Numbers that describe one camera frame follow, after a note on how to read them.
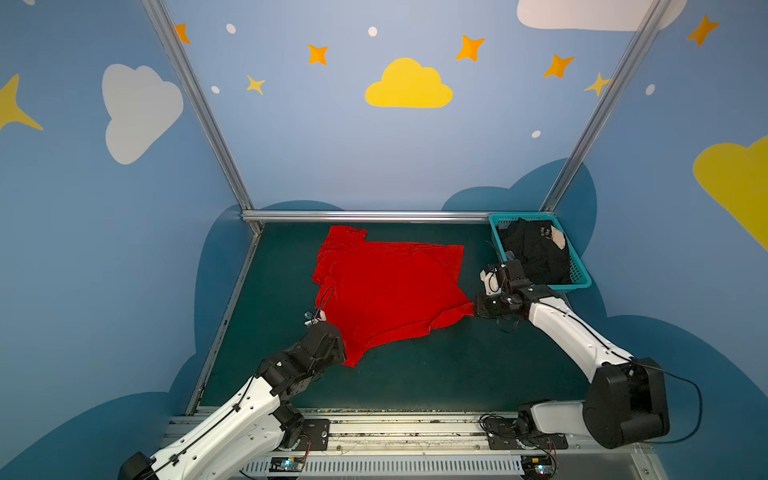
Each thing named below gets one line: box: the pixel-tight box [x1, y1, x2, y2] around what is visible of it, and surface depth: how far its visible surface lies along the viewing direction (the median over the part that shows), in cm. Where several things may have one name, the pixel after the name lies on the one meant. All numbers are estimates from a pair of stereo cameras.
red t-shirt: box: [312, 225, 475, 367], surface depth 107 cm
